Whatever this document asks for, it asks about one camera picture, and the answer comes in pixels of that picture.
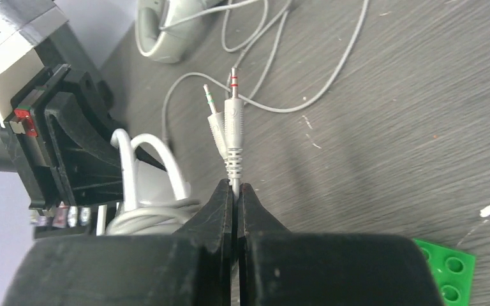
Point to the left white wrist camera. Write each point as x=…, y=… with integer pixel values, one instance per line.
x=23, y=26

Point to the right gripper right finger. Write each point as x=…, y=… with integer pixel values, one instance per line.
x=280, y=267

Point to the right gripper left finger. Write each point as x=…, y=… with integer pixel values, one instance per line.
x=189, y=267

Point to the green toy brick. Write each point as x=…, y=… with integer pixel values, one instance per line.
x=452, y=270

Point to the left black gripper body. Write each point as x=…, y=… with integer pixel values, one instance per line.
x=57, y=138

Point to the white headphones at back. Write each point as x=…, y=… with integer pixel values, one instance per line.
x=164, y=31

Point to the white grey headphones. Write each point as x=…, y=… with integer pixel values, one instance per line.
x=136, y=218

